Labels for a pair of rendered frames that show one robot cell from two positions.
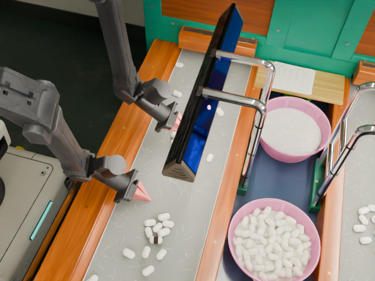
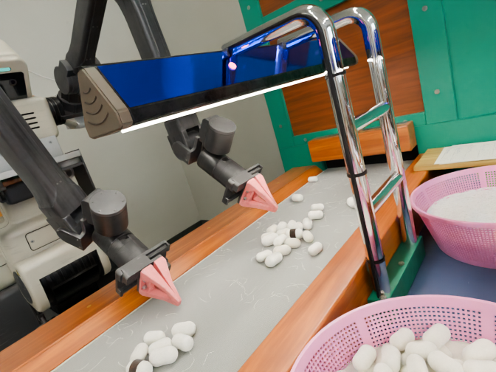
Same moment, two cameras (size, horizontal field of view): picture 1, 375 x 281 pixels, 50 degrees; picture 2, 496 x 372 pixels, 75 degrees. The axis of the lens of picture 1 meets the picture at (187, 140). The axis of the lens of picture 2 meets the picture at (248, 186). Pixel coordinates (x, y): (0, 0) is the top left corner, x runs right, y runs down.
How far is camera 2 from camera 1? 0.92 m
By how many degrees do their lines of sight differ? 47
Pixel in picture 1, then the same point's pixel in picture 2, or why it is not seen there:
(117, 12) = (142, 12)
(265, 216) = (426, 345)
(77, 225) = (52, 329)
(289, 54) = (472, 126)
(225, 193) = (320, 288)
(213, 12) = not seen: hidden behind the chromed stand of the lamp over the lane
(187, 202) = (245, 311)
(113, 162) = (102, 197)
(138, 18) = not seen: hidden behind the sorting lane
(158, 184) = (214, 286)
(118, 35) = (149, 46)
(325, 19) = not seen: outside the picture
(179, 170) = (88, 90)
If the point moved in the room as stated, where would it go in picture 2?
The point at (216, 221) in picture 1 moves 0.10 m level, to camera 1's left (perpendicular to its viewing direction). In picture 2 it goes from (277, 338) to (208, 331)
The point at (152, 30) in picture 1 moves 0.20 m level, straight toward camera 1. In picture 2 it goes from (288, 157) to (275, 173)
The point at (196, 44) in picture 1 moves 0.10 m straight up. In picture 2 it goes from (330, 147) to (322, 116)
